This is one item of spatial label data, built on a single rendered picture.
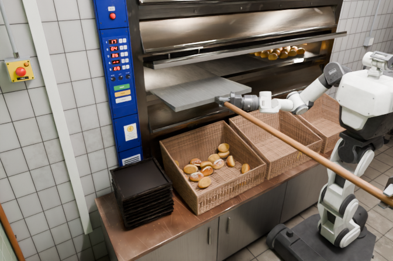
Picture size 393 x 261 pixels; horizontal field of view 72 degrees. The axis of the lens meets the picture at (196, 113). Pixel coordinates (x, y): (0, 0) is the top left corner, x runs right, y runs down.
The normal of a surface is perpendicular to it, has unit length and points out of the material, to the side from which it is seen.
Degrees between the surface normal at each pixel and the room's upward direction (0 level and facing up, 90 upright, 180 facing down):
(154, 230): 0
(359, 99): 91
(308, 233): 0
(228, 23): 70
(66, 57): 90
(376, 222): 0
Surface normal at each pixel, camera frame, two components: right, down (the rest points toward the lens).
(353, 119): -0.91, 0.19
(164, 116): 0.50, 0.05
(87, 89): 0.53, 0.38
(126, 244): 0.00, -0.89
